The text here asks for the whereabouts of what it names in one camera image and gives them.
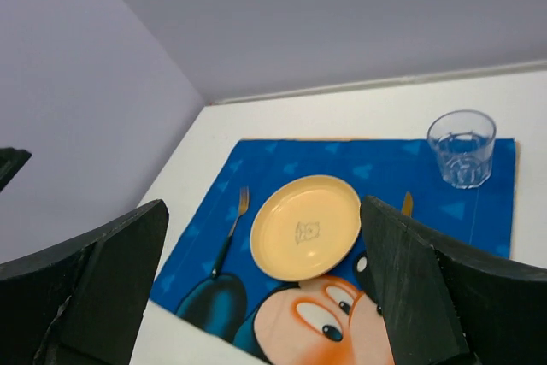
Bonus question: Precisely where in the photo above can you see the yellow plastic plate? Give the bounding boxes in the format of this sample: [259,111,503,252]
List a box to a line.
[250,174,361,281]

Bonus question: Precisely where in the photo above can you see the clear plastic drinking glass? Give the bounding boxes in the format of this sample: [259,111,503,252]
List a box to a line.
[426,109,497,190]

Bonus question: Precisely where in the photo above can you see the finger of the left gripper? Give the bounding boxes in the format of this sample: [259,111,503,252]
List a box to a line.
[0,147,32,191]

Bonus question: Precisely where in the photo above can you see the gold fork black handle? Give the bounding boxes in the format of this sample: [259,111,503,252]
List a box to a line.
[210,186,250,279]

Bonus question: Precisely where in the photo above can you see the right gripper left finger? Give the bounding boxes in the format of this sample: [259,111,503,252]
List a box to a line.
[1,200,169,364]

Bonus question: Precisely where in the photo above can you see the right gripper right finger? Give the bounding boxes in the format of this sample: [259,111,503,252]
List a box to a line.
[361,196,546,364]

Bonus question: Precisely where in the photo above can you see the gold knife black handle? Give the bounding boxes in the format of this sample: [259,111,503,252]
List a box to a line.
[402,191,414,217]

